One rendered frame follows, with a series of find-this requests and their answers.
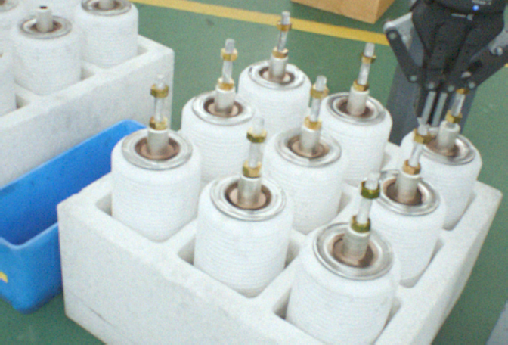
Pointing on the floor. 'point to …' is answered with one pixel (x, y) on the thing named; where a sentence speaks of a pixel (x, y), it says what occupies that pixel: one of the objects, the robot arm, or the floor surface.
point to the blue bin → (47, 216)
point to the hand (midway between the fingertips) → (431, 104)
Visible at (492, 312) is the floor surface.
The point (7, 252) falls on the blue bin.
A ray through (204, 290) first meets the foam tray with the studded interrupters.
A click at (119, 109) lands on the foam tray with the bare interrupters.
